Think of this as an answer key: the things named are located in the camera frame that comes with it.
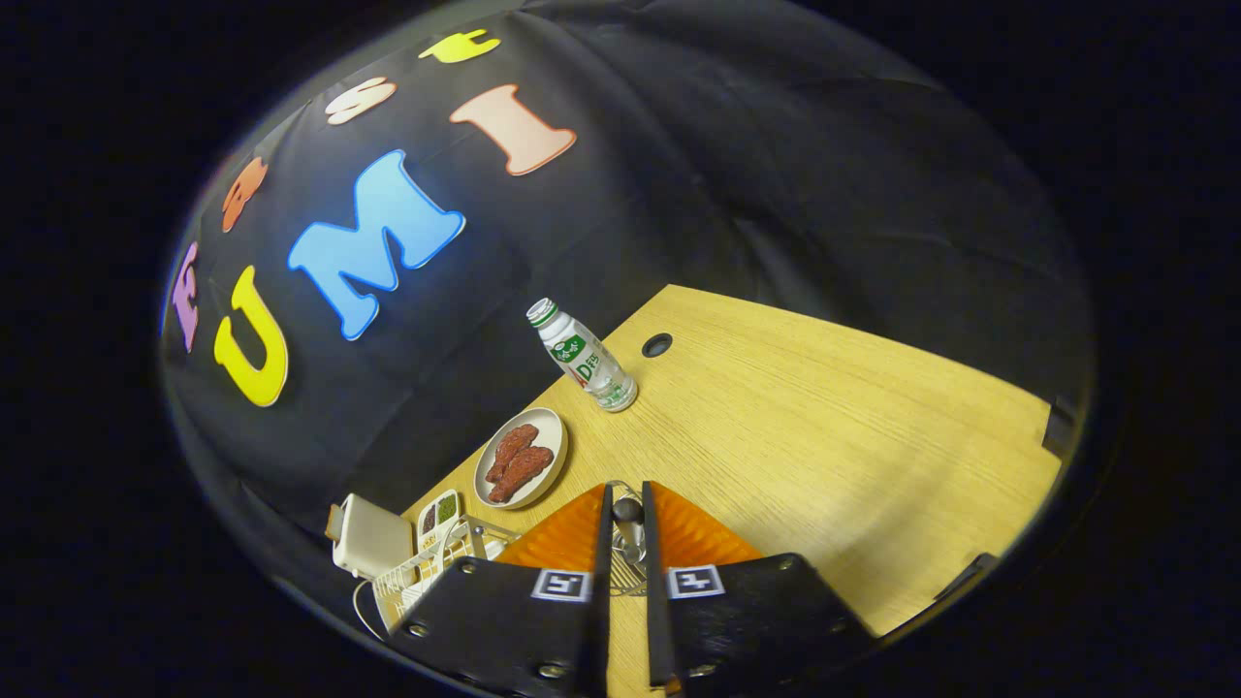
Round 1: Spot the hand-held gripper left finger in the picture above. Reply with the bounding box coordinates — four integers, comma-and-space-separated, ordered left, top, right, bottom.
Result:
386, 483, 615, 698

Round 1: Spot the beige plate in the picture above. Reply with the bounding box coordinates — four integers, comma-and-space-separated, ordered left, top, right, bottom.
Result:
473, 407, 570, 511

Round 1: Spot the dark metal spoon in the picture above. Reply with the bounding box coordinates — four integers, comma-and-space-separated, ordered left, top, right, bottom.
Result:
612, 496, 647, 565

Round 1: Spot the white green label bottle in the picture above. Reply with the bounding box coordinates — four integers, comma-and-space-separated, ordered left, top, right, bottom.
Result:
525, 298, 639, 414

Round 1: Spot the white dish rack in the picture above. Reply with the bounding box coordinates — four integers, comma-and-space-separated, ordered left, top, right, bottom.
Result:
351, 519, 507, 641

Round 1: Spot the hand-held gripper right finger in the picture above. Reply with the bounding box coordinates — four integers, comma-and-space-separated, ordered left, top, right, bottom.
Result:
640, 481, 881, 698

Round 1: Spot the red meat piece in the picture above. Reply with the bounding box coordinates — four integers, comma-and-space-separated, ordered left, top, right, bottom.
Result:
488, 446, 555, 505
485, 424, 540, 484

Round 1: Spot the small divided condiment dish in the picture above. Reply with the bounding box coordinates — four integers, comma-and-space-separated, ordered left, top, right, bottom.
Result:
417, 490, 462, 540

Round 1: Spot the white rectangular box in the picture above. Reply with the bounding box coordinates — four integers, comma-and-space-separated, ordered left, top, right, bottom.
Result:
333, 493, 417, 582

